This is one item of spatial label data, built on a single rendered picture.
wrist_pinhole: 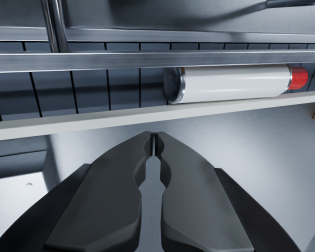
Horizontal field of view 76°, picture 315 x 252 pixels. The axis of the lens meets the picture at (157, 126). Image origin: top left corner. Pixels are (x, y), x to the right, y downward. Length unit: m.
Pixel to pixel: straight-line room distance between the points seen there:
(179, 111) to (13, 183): 0.22
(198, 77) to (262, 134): 0.31
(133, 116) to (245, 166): 0.36
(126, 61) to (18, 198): 0.24
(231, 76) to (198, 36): 0.07
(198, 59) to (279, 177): 0.52
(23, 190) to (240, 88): 0.30
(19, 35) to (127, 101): 0.13
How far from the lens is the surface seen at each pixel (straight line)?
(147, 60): 0.17
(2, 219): 0.36
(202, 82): 0.23
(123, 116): 0.23
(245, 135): 0.47
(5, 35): 0.25
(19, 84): 0.25
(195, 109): 0.26
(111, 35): 0.24
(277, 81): 0.30
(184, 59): 0.18
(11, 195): 0.33
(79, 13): 0.29
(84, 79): 0.25
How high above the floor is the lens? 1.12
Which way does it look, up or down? 56 degrees down
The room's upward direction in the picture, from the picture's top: 143 degrees clockwise
